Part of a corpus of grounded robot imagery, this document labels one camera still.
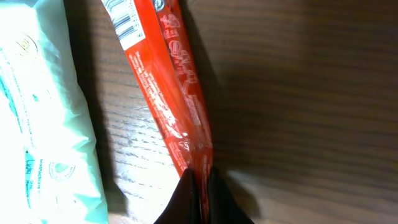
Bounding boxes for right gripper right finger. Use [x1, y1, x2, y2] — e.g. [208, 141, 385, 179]
[208, 166, 254, 224]

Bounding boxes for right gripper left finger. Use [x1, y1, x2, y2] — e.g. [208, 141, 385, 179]
[154, 169, 201, 224]

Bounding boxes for mint green wet wipes pack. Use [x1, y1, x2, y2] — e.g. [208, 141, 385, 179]
[1, 1, 108, 223]

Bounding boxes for red Nescafe stick sachet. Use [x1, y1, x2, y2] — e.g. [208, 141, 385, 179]
[102, 0, 213, 223]

